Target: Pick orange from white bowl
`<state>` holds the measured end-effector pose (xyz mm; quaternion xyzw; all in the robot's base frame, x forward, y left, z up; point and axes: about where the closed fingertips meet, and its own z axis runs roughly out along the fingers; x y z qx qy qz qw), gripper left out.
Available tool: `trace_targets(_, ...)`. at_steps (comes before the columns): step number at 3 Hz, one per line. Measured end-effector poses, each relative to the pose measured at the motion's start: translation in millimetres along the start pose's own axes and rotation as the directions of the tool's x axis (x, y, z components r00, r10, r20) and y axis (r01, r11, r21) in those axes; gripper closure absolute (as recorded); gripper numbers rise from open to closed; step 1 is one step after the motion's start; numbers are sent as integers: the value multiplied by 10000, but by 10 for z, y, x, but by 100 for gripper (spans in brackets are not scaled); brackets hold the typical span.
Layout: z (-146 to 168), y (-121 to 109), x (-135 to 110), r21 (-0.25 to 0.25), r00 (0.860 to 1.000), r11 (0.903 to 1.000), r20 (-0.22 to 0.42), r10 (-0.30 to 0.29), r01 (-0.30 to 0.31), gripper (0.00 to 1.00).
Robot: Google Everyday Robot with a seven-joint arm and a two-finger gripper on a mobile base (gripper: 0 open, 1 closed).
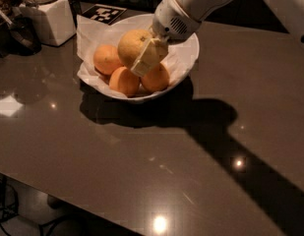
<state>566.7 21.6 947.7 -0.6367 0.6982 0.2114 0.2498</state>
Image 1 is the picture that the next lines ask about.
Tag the white paper liner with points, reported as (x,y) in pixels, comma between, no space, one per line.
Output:
(91,33)

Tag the left orange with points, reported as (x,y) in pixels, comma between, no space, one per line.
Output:
(106,59)

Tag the white bowl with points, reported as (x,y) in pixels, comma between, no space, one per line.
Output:
(184,49)

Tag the black white marker tag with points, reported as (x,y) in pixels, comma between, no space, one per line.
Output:
(104,13)

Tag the dark pan with handle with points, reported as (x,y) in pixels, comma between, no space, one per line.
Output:
(23,34)

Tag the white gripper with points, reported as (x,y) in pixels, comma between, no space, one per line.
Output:
(169,21)

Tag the right orange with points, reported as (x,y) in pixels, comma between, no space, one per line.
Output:
(157,79)

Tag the white ceramic jar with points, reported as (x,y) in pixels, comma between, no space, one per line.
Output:
(52,20)

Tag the front orange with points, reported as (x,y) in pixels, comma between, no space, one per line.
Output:
(124,81)

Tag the yellow-orange orange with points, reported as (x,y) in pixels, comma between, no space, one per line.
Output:
(132,43)

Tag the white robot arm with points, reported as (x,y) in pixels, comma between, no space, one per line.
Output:
(289,12)

